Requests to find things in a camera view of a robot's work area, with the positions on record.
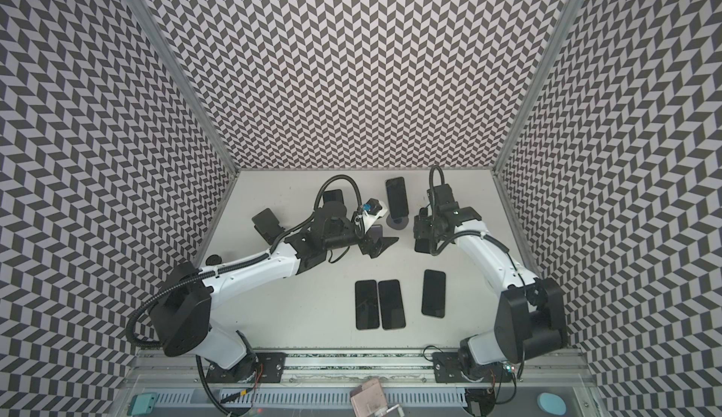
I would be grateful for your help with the aluminium front rail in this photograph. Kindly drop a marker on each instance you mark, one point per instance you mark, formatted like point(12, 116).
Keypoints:
point(331, 367)

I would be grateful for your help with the teal square object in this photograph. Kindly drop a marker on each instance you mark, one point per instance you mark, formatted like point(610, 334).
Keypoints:
point(142, 404)

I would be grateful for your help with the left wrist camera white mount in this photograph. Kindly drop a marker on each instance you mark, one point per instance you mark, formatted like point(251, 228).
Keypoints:
point(372, 211)

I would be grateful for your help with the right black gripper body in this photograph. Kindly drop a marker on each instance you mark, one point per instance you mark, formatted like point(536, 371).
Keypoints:
point(423, 236)

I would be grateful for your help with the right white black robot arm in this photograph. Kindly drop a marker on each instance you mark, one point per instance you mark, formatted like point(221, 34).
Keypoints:
point(530, 318)

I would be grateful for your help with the pink box at front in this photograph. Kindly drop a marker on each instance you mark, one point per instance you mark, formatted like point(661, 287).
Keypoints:
point(369, 399)

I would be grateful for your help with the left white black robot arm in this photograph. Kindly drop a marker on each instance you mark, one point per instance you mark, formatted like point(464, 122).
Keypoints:
point(178, 318)

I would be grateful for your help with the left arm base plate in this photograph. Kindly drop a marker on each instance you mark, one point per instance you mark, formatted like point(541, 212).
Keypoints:
point(264, 367)

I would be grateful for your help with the black stand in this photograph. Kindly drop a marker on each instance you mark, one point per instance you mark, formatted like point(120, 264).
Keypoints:
point(267, 225)

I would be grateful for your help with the black phone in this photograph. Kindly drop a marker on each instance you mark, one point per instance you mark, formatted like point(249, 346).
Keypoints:
point(433, 303)
point(423, 245)
point(335, 195)
point(391, 305)
point(397, 198)
point(367, 313)

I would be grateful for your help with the teal round object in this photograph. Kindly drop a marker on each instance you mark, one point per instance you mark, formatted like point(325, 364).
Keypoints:
point(552, 404)

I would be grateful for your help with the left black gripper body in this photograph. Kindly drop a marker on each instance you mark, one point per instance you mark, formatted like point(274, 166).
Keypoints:
point(367, 243)

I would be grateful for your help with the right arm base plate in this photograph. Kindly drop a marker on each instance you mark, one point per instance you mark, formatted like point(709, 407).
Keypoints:
point(453, 367)

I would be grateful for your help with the small jar with black lid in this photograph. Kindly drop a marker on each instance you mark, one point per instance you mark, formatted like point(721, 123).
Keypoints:
point(213, 260)

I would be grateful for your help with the grey stand under back phone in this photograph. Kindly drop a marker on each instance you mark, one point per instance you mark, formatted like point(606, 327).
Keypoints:
point(397, 224)

